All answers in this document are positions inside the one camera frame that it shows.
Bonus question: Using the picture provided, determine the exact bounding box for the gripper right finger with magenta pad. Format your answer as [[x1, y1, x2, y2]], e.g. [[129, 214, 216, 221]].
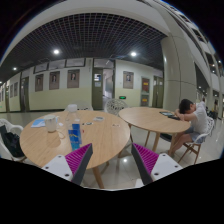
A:
[[131, 143, 182, 185]]

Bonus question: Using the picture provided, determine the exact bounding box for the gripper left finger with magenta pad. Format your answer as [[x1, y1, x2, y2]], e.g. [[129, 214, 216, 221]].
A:
[[42, 144, 93, 185]]

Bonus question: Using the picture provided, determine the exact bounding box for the clear water bottle blue label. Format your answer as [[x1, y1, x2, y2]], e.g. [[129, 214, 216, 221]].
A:
[[65, 104, 82, 151]]

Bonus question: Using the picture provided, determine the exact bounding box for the round wooden table far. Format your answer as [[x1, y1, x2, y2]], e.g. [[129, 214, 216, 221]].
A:
[[119, 107, 190, 151]]

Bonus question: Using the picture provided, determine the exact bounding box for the round wooden table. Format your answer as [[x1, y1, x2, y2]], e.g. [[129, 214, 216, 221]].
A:
[[119, 107, 190, 151], [20, 110, 130, 189]]

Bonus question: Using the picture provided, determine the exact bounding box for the round wooden table near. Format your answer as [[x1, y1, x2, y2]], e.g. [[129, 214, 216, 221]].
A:
[[20, 110, 130, 189]]

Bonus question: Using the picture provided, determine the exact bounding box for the white chair under person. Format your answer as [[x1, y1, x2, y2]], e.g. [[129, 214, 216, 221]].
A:
[[178, 116, 214, 164]]

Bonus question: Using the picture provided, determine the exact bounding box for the white mug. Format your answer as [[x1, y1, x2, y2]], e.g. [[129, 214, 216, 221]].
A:
[[44, 115, 57, 133]]

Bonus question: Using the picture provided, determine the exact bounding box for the black tablet on far table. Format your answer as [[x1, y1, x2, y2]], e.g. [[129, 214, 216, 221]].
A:
[[159, 112, 174, 117]]

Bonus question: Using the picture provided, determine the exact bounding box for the small card on table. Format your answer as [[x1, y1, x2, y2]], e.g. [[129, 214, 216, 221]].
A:
[[94, 117, 104, 121]]

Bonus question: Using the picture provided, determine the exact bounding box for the blue paper packet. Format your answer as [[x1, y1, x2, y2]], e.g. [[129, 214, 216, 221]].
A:
[[31, 119, 45, 128]]

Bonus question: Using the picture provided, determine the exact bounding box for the black bag on chair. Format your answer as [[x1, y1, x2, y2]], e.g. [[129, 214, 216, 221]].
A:
[[0, 125, 24, 158]]

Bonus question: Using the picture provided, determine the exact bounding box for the person in white shirt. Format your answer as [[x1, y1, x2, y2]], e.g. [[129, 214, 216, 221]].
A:
[[168, 99, 207, 156]]

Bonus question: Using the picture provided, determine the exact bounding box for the white chair at left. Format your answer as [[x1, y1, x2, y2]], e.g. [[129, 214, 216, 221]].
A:
[[0, 119, 26, 162]]

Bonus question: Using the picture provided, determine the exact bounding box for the white lattice chair behind tables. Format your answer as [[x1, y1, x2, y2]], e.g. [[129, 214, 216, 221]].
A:
[[104, 99, 128, 115]]

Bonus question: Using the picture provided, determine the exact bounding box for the framed portrait right of door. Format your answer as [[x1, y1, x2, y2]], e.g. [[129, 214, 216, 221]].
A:
[[123, 71, 134, 89]]

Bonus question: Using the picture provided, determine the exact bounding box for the open doorway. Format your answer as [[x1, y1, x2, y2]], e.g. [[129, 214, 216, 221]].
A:
[[103, 69, 114, 104]]

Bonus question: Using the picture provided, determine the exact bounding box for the framed portrait on wall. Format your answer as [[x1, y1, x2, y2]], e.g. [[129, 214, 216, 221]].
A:
[[67, 69, 80, 88]]

